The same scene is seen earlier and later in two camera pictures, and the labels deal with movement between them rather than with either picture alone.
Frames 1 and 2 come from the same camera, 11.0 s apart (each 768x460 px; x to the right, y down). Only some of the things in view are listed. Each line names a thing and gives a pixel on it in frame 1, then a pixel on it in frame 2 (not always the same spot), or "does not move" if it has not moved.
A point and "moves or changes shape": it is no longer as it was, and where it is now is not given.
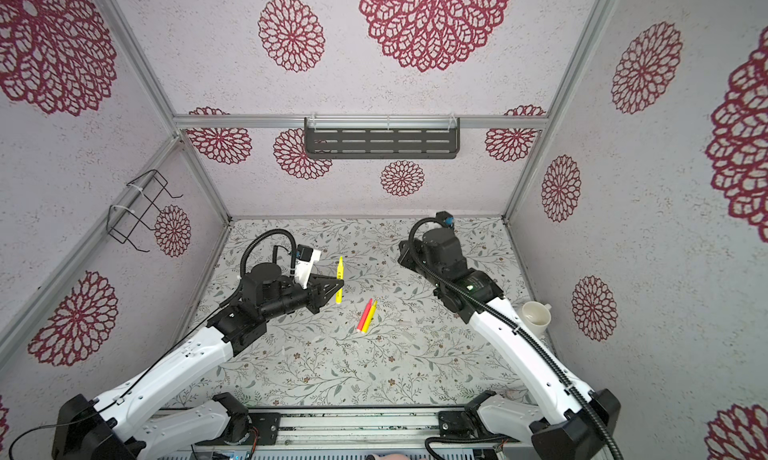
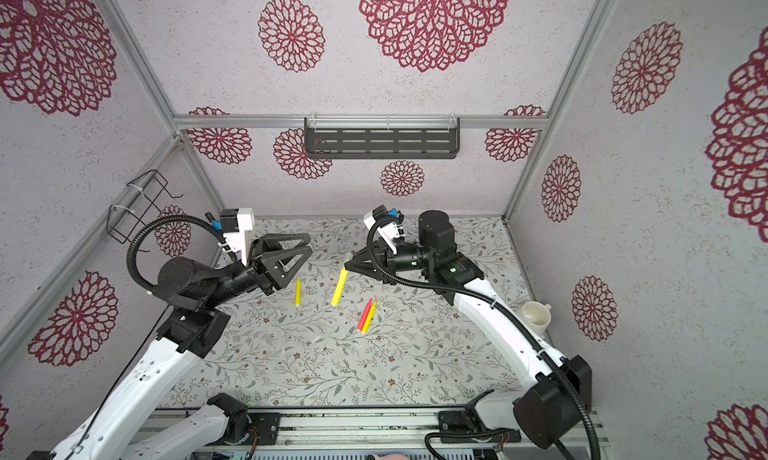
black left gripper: x=317 y=291 → x=273 y=275
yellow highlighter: x=340 y=276 moves or changes shape
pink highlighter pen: x=364 y=315 does not move
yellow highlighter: x=370 y=318 does not move
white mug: x=536 y=316 does not move
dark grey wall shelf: x=387 y=137 does not move
